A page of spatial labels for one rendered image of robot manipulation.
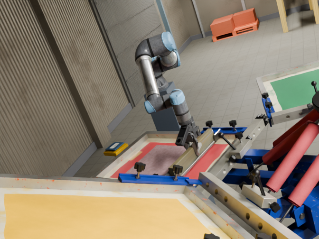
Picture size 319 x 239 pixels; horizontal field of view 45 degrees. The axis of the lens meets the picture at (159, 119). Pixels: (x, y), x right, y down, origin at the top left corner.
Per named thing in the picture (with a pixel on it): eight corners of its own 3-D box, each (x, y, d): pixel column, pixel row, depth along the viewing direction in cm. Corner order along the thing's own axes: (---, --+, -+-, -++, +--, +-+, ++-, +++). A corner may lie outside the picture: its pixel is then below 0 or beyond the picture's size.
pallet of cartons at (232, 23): (260, 22, 929) (256, 6, 915) (257, 30, 867) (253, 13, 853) (218, 34, 974) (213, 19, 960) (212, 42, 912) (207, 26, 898)
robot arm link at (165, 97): (162, 92, 210) (162, 98, 200) (181, 86, 209) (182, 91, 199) (166, 105, 213) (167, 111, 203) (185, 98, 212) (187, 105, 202)
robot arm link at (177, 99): (182, 88, 199) (183, 93, 191) (188, 107, 202) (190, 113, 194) (167, 93, 199) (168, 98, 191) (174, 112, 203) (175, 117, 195)
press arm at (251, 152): (236, 163, 187) (233, 154, 185) (241, 156, 191) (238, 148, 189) (269, 165, 175) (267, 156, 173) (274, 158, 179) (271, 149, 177)
